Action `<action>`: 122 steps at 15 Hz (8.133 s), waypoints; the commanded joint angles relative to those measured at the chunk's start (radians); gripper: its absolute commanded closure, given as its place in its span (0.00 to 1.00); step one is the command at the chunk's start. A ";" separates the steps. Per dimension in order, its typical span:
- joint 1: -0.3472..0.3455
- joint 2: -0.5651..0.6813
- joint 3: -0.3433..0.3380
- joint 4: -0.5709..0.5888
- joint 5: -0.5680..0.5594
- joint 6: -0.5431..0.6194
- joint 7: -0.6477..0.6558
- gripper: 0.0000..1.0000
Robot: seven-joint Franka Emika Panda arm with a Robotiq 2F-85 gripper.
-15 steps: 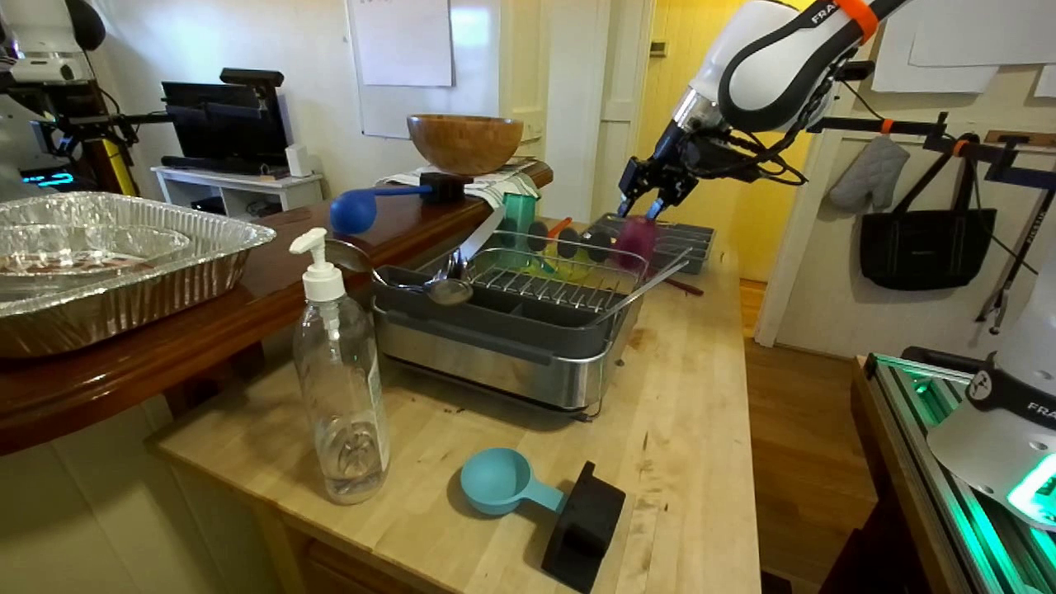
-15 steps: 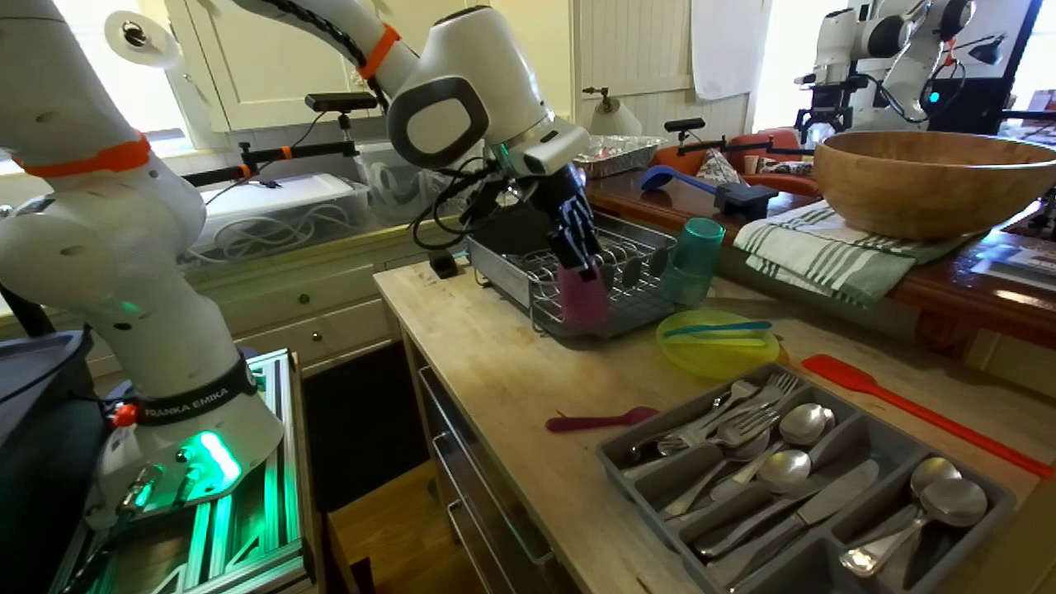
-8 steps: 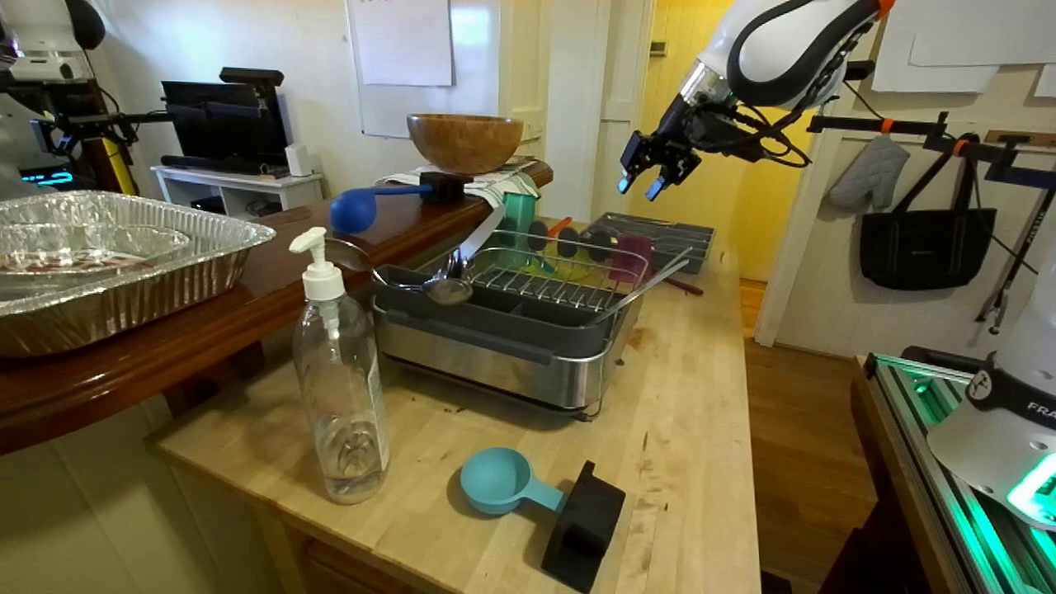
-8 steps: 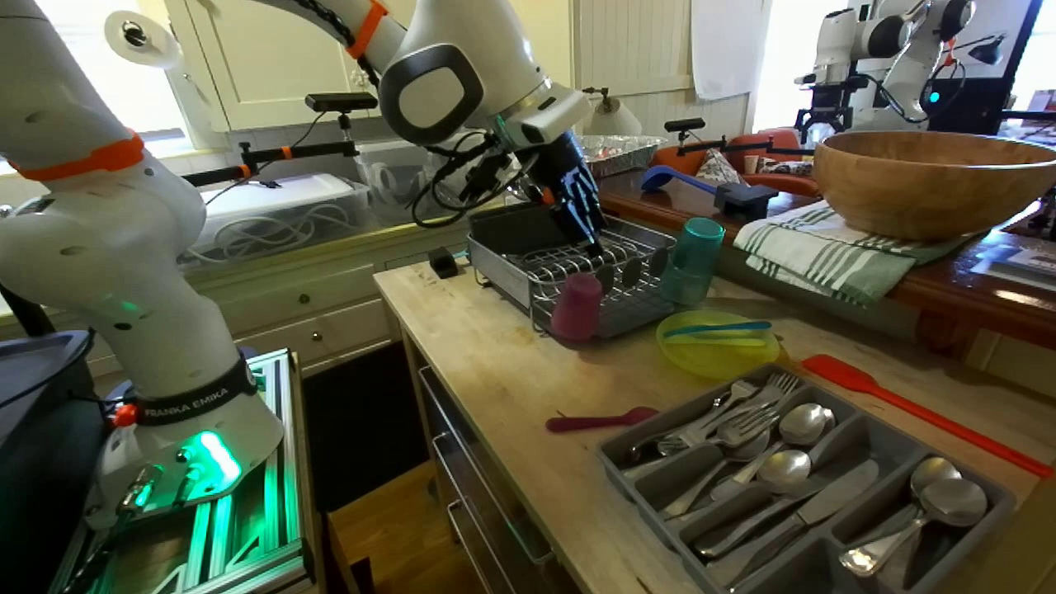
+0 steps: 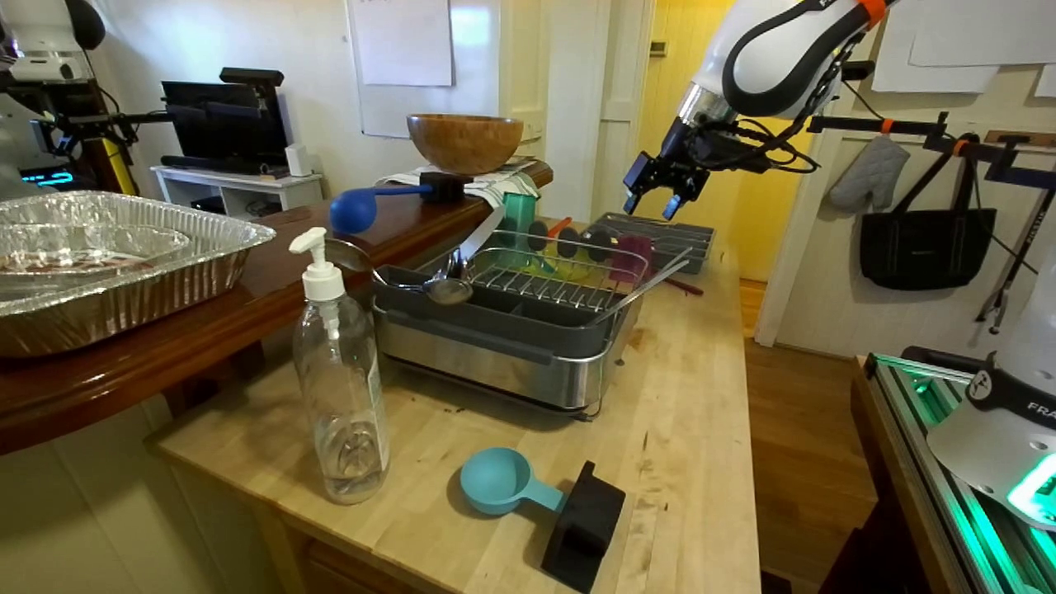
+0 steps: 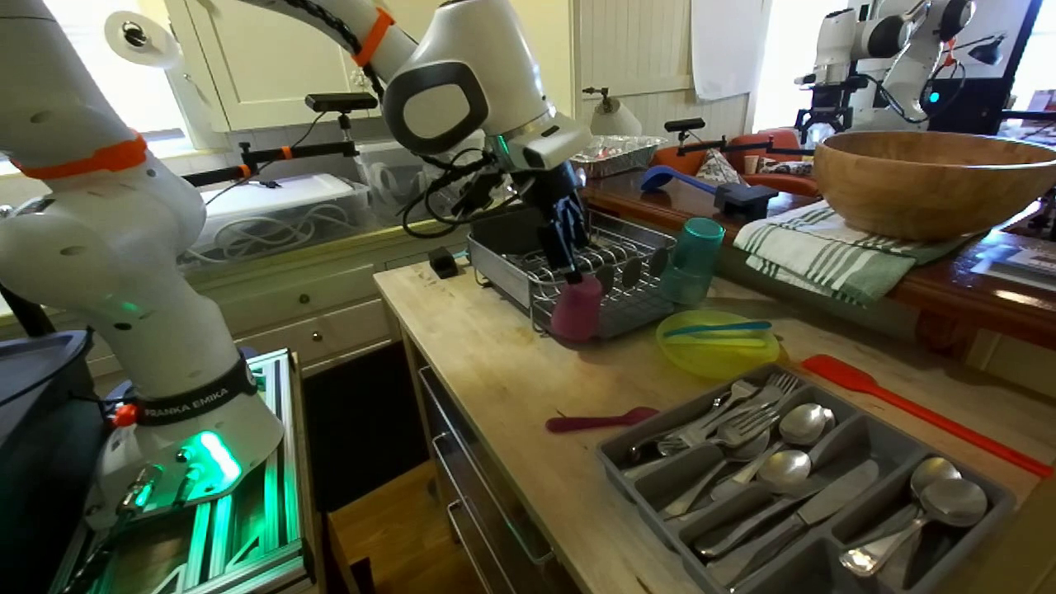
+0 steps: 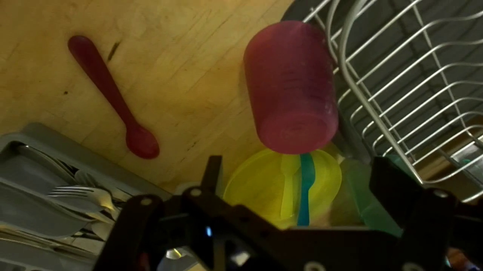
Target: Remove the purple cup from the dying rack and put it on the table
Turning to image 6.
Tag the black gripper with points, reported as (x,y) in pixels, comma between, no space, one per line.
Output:
(556,198)

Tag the purple plastic cup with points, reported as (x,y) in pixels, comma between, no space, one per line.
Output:
(575,313)

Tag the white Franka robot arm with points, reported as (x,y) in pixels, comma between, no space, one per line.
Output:
(100,242)

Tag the metal robot base platform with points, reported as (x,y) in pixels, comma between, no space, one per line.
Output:
(241,505)

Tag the steel dish drying rack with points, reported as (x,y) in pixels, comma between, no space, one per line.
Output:
(629,283)

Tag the teal plastic cup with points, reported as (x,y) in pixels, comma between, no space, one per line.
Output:
(694,259)

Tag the aluminium foil tray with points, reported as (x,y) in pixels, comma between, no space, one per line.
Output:
(613,153)

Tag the black plastic block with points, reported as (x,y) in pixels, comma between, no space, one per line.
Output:
(442,265)

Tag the clear soap dispenser bottle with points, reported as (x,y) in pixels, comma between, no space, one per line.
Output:
(611,116)

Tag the teal utensil on plate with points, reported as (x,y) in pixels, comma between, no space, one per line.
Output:
(714,328)

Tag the magenta plastic spoon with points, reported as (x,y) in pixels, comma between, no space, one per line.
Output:
(596,419)

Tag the yellow-green plastic plate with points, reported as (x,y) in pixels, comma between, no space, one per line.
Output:
(714,356)

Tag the steel fork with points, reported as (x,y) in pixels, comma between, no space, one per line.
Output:
(748,415)

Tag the green striped dish towel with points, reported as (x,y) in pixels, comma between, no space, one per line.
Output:
(825,259)

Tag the grey cutlery tray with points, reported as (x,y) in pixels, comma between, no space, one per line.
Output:
(660,500)

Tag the background robot equipment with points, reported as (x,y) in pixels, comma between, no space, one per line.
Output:
(861,54)

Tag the steel table knife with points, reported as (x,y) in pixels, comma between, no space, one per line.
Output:
(836,496)

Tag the wooden bowl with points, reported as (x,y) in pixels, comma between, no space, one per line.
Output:
(935,187)

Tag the red silicone spatula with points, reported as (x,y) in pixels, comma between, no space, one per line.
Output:
(912,415)

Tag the dark wooden counter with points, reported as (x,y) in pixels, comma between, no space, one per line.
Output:
(991,291)

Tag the black box device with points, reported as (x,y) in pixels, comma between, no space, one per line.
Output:
(984,77)

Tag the large steel spoon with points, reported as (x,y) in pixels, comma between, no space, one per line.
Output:
(950,500)

